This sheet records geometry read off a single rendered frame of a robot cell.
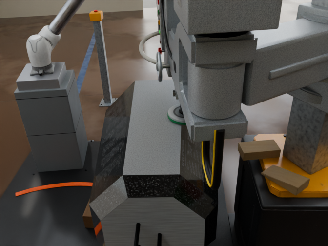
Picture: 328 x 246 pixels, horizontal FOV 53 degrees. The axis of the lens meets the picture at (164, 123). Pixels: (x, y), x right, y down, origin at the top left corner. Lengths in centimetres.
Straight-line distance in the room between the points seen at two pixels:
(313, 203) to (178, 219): 63
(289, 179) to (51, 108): 186
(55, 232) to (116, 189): 107
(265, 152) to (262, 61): 76
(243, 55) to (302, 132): 77
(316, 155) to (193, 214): 64
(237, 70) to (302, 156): 82
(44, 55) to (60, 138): 69
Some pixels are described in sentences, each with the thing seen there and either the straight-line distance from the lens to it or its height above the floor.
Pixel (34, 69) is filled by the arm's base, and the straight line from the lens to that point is 279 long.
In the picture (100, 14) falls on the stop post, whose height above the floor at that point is 107.
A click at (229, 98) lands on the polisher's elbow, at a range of 110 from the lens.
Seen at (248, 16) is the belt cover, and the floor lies 165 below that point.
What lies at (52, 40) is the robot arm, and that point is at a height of 109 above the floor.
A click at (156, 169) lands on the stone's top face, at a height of 87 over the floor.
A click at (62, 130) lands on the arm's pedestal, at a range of 284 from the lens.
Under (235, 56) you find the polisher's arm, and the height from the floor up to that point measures 152.
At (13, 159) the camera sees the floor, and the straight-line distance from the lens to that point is 344.
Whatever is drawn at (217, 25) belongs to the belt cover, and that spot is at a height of 164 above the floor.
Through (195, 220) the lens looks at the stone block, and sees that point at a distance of 164.
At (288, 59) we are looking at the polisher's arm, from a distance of 124.
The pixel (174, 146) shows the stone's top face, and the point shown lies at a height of 87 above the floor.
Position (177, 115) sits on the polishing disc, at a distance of 192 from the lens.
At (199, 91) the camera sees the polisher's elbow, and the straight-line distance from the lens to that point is 109.
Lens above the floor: 188
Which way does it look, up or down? 32 degrees down
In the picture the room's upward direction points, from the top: 2 degrees counter-clockwise
